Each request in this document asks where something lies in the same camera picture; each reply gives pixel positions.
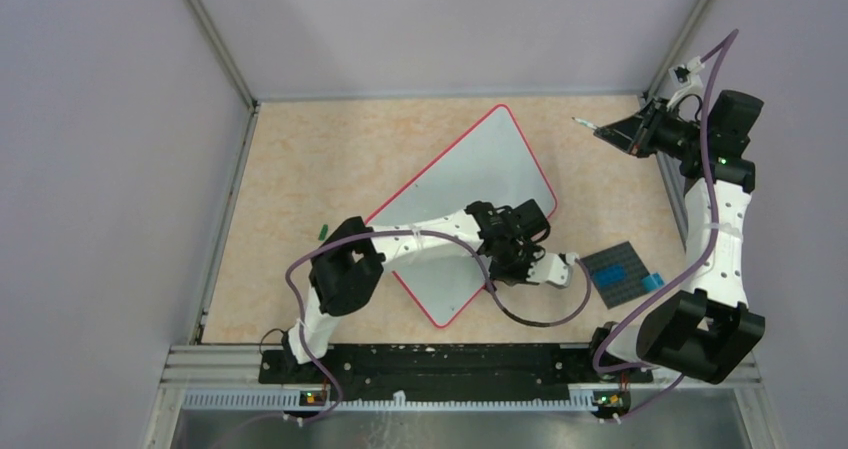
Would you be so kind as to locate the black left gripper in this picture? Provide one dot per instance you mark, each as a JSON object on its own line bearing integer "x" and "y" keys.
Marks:
{"x": 519, "y": 277}

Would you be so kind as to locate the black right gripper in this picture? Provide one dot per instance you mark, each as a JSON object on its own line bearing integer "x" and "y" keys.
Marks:
{"x": 646, "y": 123}

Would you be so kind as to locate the green white marker pen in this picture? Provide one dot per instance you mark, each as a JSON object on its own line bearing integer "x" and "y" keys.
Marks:
{"x": 585, "y": 123}

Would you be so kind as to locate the red-edged whiteboard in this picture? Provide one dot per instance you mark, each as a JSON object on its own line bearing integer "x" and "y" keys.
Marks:
{"x": 491, "y": 162}

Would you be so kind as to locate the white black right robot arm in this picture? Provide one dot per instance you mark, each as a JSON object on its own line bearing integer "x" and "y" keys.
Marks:
{"x": 706, "y": 328}

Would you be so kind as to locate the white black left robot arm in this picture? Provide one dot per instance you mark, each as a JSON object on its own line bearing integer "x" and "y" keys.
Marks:
{"x": 346, "y": 269}

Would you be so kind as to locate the blue lego brick on plate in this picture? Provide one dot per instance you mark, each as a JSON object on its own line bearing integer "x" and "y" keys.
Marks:
{"x": 609, "y": 276}

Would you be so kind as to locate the light blue lego brick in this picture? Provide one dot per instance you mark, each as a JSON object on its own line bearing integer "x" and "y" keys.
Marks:
{"x": 652, "y": 282}

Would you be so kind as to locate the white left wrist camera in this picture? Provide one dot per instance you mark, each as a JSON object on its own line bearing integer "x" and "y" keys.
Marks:
{"x": 553, "y": 269}

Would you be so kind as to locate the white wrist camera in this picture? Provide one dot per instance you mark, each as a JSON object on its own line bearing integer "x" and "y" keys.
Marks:
{"x": 687, "y": 79}
{"x": 553, "y": 269}

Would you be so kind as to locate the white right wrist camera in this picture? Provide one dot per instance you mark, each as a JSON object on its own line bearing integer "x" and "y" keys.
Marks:
{"x": 687, "y": 79}

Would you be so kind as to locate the white slotted cable duct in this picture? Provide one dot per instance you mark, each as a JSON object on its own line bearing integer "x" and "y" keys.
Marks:
{"x": 287, "y": 400}

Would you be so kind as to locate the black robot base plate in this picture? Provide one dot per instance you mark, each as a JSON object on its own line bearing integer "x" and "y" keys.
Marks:
{"x": 440, "y": 372}

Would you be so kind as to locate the aluminium frame rail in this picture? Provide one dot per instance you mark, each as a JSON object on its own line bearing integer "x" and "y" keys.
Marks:
{"x": 237, "y": 367}

